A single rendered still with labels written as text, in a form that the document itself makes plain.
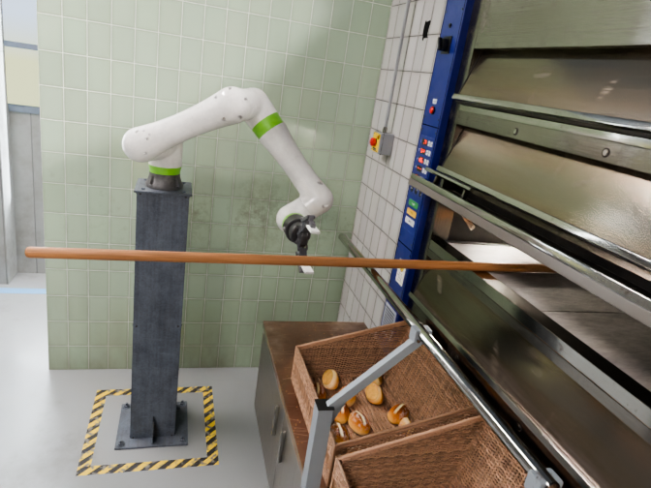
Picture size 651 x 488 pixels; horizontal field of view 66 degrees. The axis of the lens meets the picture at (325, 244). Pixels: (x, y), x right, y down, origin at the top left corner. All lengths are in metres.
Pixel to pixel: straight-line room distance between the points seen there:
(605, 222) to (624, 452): 0.51
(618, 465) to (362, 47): 2.12
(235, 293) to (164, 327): 0.70
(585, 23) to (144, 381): 2.12
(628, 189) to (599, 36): 0.39
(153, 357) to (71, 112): 1.19
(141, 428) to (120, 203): 1.09
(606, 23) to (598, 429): 0.96
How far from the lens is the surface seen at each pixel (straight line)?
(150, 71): 2.60
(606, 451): 1.38
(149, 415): 2.57
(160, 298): 2.24
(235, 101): 1.74
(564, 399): 1.46
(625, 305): 1.09
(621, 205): 1.32
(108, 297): 2.91
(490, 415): 1.04
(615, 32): 1.44
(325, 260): 1.51
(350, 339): 2.01
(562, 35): 1.58
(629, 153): 1.32
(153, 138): 1.91
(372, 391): 1.96
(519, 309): 1.55
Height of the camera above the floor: 1.72
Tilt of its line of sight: 18 degrees down
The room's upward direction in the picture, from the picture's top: 9 degrees clockwise
